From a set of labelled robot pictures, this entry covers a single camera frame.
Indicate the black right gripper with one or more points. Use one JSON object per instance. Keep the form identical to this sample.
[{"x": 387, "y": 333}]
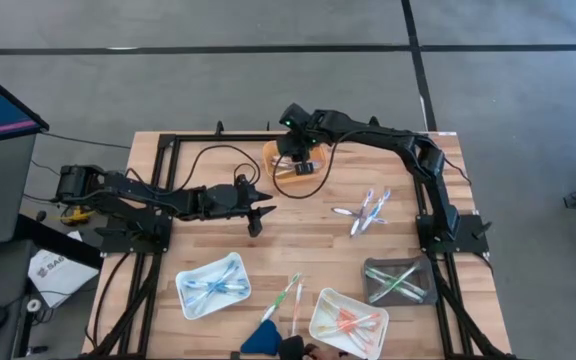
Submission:
[{"x": 298, "y": 145}]

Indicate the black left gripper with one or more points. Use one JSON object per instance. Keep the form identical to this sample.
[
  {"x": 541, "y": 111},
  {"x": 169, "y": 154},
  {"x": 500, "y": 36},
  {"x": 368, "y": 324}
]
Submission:
[{"x": 245, "y": 205}]

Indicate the orange plastic bin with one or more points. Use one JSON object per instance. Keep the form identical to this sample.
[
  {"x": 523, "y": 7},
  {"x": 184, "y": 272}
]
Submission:
[{"x": 270, "y": 150}]

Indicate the blue toothbrush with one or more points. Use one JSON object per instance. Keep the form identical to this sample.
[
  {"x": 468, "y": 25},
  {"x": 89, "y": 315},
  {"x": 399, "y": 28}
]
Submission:
[
  {"x": 238, "y": 287},
  {"x": 218, "y": 291},
  {"x": 228, "y": 272},
  {"x": 203, "y": 300},
  {"x": 375, "y": 212},
  {"x": 195, "y": 284}
]

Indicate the green toothbrush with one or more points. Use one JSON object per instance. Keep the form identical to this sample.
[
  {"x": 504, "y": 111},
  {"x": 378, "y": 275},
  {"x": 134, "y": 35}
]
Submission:
[
  {"x": 400, "y": 284},
  {"x": 408, "y": 274},
  {"x": 383, "y": 282},
  {"x": 280, "y": 298}
]

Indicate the orange toothbrush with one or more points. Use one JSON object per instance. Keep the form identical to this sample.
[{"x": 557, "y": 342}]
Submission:
[
  {"x": 370, "y": 318},
  {"x": 340, "y": 314},
  {"x": 297, "y": 305},
  {"x": 363, "y": 342},
  {"x": 333, "y": 329},
  {"x": 353, "y": 323}
]

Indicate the white plastic bin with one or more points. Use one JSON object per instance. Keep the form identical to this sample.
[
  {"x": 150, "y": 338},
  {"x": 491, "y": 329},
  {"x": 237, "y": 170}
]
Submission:
[
  {"x": 328, "y": 300},
  {"x": 193, "y": 310}
]

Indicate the grey plastic bin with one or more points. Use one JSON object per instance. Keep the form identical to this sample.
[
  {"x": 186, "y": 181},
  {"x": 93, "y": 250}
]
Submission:
[{"x": 425, "y": 267}]

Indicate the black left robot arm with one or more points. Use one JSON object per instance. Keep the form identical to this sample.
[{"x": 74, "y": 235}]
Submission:
[{"x": 158, "y": 197}]

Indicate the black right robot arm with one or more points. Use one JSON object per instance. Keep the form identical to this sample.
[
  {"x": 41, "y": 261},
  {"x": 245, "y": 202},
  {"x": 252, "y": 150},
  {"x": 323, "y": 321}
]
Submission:
[{"x": 393, "y": 137}]

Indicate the blue cloth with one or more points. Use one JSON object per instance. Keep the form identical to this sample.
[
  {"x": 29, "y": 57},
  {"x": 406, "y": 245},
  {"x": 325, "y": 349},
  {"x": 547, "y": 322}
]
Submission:
[{"x": 263, "y": 340}]

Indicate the person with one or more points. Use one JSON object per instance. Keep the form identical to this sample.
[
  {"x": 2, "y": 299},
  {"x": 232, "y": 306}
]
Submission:
[{"x": 290, "y": 348}]

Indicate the black diagonal bar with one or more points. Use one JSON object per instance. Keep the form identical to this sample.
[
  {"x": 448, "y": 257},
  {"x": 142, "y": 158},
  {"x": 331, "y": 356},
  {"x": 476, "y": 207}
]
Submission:
[{"x": 58, "y": 242}]

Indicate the white printed box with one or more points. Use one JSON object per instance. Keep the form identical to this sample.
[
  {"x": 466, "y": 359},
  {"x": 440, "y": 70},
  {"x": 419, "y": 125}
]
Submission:
[{"x": 60, "y": 272}]

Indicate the white tape roll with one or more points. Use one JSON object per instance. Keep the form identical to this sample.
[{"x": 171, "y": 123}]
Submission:
[{"x": 33, "y": 305}]

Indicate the black frame clamp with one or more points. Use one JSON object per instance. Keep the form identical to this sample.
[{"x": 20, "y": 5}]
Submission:
[
  {"x": 219, "y": 129},
  {"x": 375, "y": 120}
]

